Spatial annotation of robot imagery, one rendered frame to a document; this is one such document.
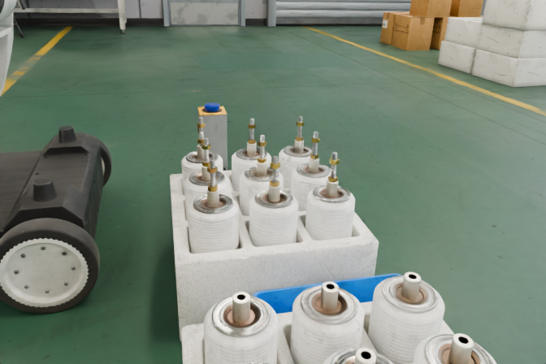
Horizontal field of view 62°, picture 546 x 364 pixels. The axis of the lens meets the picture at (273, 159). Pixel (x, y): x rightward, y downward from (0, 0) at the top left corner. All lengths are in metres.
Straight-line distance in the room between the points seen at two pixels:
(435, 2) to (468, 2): 0.36
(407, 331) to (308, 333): 0.13
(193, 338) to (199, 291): 0.20
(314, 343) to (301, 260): 0.29
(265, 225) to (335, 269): 0.17
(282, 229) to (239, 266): 0.11
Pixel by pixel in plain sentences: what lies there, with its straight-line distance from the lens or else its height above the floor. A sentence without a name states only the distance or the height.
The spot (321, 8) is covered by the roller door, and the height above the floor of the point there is 0.22.
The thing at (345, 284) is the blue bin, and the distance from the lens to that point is 0.91.
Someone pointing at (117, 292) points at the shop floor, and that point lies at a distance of 1.10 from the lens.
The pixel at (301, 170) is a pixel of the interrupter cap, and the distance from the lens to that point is 1.02.
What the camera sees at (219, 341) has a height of 0.25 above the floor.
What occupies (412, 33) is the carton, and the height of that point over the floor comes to 0.16.
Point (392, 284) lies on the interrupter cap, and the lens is 0.70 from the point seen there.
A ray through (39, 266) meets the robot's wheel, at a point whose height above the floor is 0.11.
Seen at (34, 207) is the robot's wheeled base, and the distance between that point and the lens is 1.04.
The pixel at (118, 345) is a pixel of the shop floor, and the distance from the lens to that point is 0.98.
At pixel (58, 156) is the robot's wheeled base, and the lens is 1.34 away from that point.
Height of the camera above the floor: 0.66
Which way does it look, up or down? 22 degrees down
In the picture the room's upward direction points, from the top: 2 degrees clockwise
